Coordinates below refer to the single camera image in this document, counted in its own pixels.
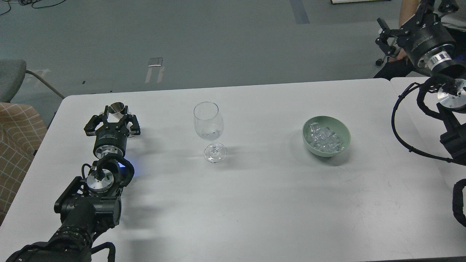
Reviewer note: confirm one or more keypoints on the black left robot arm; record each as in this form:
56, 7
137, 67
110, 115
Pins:
91, 204

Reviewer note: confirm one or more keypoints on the person's bare hand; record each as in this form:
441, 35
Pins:
401, 56

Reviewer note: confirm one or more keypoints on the silver metal jigger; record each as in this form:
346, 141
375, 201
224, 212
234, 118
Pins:
116, 110

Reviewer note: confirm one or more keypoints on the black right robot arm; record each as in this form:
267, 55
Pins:
439, 97

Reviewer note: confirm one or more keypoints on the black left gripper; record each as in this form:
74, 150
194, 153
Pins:
111, 137

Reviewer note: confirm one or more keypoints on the seated person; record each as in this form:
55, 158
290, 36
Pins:
402, 69

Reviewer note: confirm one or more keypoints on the green bowl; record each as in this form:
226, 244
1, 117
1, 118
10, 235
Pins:
334, 124

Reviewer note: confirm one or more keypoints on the clear wine glass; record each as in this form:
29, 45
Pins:
209, 126

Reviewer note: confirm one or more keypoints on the checkered beige cushion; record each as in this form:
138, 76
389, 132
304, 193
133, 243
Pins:
22, 131

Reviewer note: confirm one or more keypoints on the pile of clear ice cubes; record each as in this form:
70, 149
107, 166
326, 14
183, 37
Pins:
324, 139

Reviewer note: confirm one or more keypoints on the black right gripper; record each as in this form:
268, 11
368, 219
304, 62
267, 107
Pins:
426, 41

